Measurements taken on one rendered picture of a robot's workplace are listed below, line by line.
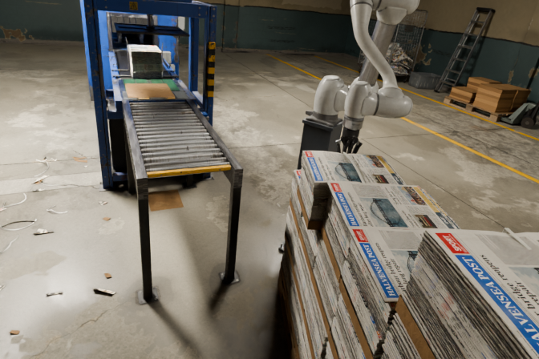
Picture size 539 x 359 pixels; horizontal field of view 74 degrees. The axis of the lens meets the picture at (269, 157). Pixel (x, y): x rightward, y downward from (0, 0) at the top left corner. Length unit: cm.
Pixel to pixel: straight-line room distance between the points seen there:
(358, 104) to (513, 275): 103
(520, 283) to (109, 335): 190
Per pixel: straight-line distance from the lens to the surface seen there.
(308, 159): 153
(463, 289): 71
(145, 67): 381
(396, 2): 191
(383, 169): 157
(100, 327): 227
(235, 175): 197
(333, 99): 216
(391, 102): 164
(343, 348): 128
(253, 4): 1120
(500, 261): 78
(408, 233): 118
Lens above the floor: 168
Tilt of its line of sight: 24 degrees down
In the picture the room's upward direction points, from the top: 6 degrees clockwise
